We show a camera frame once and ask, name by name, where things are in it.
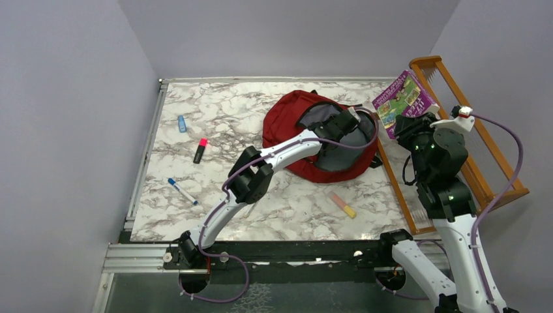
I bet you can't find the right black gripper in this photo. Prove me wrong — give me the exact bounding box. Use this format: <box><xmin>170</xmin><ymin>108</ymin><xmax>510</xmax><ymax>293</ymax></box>
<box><xmin>395</xmin><ymin>111</ymin><xmax>450</xmax><ymax>183</ymax></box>

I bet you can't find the red backpack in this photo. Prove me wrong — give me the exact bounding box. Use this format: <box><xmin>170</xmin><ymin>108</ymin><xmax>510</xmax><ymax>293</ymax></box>
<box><xmin>262</xmin><ymin>90</ymin><xmax>382</xmax><ymax>184</ymax></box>

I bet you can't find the purple green paperback book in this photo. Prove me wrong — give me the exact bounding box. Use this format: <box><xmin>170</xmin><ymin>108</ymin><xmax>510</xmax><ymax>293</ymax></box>
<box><xmin>372</xmin><ymin>70</ymin><xmax>437</xmax><ymax>140</ymax></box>

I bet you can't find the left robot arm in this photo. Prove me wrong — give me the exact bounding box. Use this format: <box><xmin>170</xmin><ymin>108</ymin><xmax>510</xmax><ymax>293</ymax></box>
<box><xmin>177</xmin><ymin>108</ymin><xmax>361</xmax><ymax>268</ymax></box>

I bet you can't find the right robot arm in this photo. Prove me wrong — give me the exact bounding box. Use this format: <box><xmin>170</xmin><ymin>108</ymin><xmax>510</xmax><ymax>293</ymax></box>
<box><xmin>376</xmin><ymin>113</ymin><xmax>513</xmax><ymax>312</ymax></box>

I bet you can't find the orange wooden rack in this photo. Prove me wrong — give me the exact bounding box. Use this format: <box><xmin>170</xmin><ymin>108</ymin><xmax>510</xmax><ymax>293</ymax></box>
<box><xmin>376</xmin><ymin>55</ymin><xmax>530</xmax><ymax>236</ymax></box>

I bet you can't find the pink black highlighter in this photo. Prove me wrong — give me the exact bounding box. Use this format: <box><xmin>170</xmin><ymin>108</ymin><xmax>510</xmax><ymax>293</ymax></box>
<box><xmin>193</xmin><ymin>138</ymin><xmax>209</xmax><ymax>164</ymax></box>

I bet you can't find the light blue highlighter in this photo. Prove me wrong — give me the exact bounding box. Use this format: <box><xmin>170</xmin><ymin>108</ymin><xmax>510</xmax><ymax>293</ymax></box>
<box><xmin>177</xmin><ymin>115</ymin><xmax>187</xmax><ymax>133</ymax></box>

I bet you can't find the blue capped pen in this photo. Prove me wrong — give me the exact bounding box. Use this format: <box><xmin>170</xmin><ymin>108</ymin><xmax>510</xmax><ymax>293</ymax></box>
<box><xmin>168</xmin><ymin>178</ymin><xmax>199</xmax><ymax>205</ymax></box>

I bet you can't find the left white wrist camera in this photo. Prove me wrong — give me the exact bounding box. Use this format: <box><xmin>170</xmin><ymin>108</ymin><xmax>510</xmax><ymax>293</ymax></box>
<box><xmin>348</xmin><ymin>107</ymin><xmax>361</xmax><ymax>123</ymax></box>

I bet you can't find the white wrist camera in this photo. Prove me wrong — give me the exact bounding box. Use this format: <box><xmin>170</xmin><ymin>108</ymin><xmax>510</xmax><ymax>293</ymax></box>
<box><xmin>430</xmin><ymin>106</ymin><xmax>475</xmax><ymax>133</ymax></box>
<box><xmin>348</xmin><ymin>107</ymin><xmax>361</xmax><ymax>123</ymax></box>

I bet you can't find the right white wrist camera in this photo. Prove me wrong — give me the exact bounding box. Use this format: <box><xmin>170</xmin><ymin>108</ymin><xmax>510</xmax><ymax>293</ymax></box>
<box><xmin>430</xmin><ymin>106</ymin><xmax>475</xmax><ymax>133</ymax></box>

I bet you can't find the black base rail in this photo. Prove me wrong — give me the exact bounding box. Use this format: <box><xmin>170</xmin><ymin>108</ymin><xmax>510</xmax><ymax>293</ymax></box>
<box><xmin>119</xmin><ymin>231</ymin><xmax>441</xmax><ymax>286</ymax></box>

